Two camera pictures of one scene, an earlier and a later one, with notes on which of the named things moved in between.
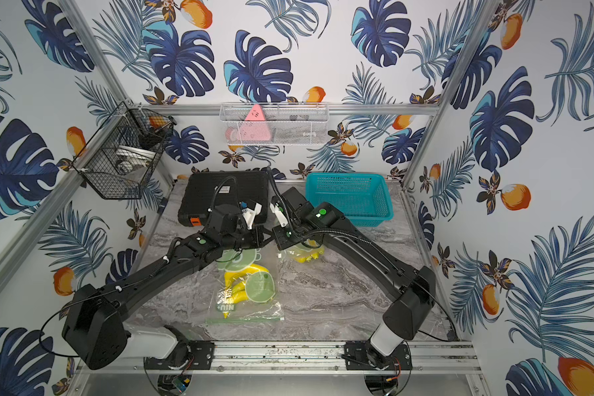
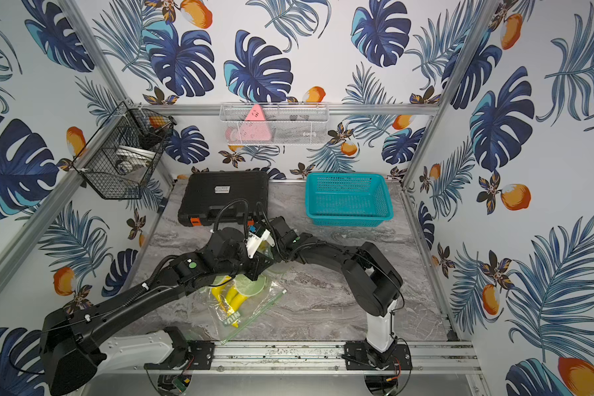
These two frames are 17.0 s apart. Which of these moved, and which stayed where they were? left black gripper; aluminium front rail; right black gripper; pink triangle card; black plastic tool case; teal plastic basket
Moved: left black gripper; right black gripper
Stayed: pink triangle card; teal plastic basket; black plastic tool case; aluminium front rail
